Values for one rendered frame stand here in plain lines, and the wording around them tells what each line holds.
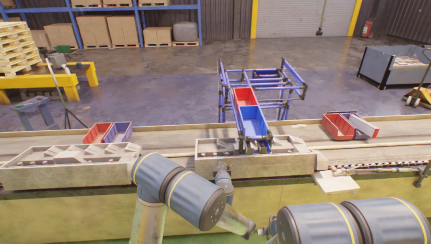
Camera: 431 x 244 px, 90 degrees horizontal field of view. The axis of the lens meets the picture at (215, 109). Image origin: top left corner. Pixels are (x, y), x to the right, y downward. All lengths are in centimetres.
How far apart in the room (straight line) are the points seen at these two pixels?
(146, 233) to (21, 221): 183
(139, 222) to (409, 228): 85
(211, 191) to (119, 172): 126
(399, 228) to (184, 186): 60
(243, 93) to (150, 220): 144
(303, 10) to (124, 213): 1192
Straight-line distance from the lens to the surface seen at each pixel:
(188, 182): 78
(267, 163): 185
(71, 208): 236
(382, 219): 76
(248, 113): 182
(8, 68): 628
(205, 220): 75
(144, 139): 251
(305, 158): 193
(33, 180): 226
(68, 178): 211
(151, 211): 94
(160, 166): 86
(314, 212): 69
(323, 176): 208
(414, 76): 708
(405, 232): 79
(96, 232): 256
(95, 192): 213
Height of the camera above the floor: 216
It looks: 29 degrees down
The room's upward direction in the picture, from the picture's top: 1 degrees counter-clockwise
